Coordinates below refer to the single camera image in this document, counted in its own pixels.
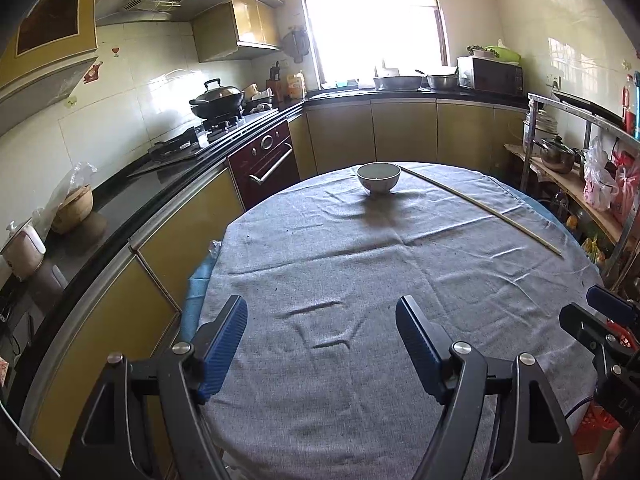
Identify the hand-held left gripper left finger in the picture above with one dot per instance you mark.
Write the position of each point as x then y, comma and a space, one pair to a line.
225, 345

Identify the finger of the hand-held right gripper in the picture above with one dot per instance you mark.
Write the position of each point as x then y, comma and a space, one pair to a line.
580, 322
610, 302

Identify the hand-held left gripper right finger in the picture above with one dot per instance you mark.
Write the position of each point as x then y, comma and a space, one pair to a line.
417, 345

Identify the red mesh basket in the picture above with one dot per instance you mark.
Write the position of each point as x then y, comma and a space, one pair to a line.
595, 430

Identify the person's right hand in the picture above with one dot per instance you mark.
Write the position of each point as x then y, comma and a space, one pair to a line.
612, 455

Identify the yellow plastic bag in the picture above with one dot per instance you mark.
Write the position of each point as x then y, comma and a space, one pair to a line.
594, 250

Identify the grey tablecloth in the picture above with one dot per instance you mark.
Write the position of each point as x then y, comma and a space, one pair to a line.
350, 260

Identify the pink red printed bag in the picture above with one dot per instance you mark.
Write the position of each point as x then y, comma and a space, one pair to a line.
629, 190

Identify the white plastic bag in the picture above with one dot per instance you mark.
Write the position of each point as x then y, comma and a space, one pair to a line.
597, 185

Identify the steel pot with lid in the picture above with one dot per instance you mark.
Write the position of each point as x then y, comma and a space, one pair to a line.
557, 160

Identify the wooden stick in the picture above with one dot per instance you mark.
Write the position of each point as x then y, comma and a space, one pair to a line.
450, 193

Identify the white bowl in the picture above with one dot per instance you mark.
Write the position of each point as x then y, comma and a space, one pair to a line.
378, 180

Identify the black countertop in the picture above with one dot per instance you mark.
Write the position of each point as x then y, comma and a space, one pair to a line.
120, 190

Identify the dark red oven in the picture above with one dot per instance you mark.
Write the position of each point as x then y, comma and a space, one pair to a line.
260, 160

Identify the red bottle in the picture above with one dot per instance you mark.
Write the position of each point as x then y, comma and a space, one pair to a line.
628, 115

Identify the blue thermos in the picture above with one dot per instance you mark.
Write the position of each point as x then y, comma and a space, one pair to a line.
637, 110

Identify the black induction cooktop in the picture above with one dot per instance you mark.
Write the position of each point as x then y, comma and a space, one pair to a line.
585, 105

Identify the brown round pot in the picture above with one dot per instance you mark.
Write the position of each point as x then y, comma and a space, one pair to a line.
75, 210

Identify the gas stove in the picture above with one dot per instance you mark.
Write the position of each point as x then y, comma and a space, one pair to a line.
185, 145

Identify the metal rack with wooden shelves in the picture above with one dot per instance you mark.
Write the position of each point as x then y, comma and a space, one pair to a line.
531, 110

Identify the rice cooker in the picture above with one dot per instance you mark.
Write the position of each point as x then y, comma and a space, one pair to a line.
22, 255

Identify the clear plastic bag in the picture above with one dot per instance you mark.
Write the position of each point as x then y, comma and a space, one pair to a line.
80, 172

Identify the black wok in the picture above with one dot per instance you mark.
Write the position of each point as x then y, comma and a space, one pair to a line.
217, 100

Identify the microwave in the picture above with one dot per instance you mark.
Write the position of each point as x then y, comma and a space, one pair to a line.
492, 76

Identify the knife block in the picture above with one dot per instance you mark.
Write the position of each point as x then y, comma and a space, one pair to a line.
274, 87

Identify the steel basin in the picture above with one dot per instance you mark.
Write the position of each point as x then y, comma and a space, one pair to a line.
442, 81
397, 82

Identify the yellow packet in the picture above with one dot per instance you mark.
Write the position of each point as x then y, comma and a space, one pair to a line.
296, 86

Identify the green plastic container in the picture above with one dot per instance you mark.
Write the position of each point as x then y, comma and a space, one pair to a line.
500, 54

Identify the hanging round utensil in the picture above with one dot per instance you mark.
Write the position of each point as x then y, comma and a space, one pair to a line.
297, 42

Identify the window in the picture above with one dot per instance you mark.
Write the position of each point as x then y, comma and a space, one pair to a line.
370, 25

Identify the wall outlet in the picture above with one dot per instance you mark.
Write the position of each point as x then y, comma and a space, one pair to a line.
554, 81

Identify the red wall sticker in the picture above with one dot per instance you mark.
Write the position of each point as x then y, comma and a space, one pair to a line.
92, 74

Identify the yellow wall cabinet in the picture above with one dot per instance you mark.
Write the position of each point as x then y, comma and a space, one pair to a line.
235, 30

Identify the wall cabinet with brown panel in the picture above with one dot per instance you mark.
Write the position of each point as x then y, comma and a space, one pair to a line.
50, 15

